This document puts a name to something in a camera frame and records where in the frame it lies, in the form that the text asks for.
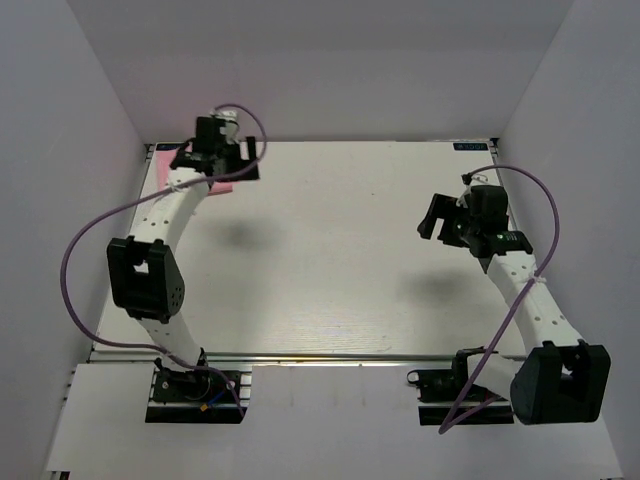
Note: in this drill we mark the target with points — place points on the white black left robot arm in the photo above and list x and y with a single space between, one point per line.
145 278

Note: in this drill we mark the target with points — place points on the pink t shirt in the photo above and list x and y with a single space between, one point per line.
163 159

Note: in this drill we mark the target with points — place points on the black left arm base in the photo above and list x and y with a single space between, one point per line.
197 397

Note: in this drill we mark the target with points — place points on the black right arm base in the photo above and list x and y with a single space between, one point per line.
438 389

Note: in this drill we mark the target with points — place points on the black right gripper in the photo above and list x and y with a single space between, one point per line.
443 207

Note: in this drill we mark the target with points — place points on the blue label sticker left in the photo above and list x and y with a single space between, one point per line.
167 146

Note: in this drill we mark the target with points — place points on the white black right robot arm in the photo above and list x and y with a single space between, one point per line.
563 378

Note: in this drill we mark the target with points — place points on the blue label sticker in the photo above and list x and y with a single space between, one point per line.
470 146
167 146

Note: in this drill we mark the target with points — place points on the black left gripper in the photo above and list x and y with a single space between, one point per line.
251 144

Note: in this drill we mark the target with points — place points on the blue label sticker right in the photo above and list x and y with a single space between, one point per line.
470 146

